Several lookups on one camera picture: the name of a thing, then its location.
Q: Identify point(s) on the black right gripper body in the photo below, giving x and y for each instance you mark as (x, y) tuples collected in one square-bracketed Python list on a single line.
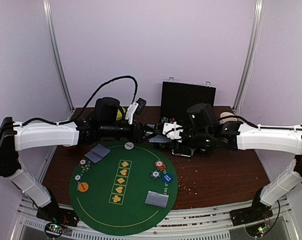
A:
[(180, 135)]

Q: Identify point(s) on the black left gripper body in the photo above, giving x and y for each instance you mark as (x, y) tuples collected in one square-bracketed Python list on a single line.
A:
[(111, 130)]

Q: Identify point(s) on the white dealer button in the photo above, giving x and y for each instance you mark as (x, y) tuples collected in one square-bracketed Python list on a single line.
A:
[(128, 145)]

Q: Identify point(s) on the blue playing card deck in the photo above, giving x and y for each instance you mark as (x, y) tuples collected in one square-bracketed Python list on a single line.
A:
[(159, 139)]

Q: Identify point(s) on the red cream poker chip stack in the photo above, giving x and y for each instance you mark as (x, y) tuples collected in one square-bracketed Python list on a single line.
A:
[(160, 165)]

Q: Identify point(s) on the blue small blind button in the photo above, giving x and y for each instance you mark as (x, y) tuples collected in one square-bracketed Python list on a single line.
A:
[(167, 178)]

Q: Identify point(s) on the green white small chip stack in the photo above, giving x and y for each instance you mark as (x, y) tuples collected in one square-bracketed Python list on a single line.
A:
[(78, 178)]

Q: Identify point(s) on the orange big blind button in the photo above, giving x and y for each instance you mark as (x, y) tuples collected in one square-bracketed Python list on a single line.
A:
[(83, 187)]

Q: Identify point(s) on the single blue playing card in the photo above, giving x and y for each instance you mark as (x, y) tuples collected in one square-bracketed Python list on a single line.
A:
[(93, 157)]

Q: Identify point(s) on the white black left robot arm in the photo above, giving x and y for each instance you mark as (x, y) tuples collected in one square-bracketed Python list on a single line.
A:
[(24, 146)]

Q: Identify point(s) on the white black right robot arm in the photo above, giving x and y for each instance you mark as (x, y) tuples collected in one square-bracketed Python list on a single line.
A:
[(225, 177)]

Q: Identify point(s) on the lime green plastic bowl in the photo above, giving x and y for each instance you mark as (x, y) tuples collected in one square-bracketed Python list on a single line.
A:
[(121, 114)]

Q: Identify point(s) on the white patterned ceramic mug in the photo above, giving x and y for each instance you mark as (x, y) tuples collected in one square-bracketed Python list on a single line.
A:
[(227, 117)]

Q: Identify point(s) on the black poker chip case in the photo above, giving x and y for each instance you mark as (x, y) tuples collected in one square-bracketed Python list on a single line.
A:
[(176, 98)]

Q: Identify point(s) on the round green poker mat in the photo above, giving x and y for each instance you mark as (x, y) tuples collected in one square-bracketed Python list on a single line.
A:
[(118, 186)]

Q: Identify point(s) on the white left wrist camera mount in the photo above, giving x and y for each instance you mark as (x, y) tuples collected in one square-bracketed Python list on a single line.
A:
[(134, 109)]

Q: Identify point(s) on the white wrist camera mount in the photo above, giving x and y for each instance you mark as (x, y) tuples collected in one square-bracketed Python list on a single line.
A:
[(172, 131), (134, 109)]

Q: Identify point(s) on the silver case handle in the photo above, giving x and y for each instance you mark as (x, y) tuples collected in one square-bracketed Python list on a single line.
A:
[(183, 153)]

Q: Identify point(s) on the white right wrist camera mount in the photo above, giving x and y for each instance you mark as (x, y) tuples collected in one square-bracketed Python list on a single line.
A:
[(172, 131)]

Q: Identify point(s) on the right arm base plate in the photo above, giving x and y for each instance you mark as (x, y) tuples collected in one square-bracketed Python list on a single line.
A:
[(249, 214)]

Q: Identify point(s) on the silver aluminium frame post right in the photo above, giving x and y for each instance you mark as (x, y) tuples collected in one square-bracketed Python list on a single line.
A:
[(248, 64)]

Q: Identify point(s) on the silver aluminium frame post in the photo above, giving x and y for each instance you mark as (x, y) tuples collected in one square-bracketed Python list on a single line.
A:
[(248, 64), (56, 54)]

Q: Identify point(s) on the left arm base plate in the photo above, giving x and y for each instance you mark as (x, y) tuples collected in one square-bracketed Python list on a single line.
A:
[(66, 218)]

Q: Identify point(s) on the silver aluminium frame post left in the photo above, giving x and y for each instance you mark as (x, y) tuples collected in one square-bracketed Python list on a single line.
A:
[(56, 54)]

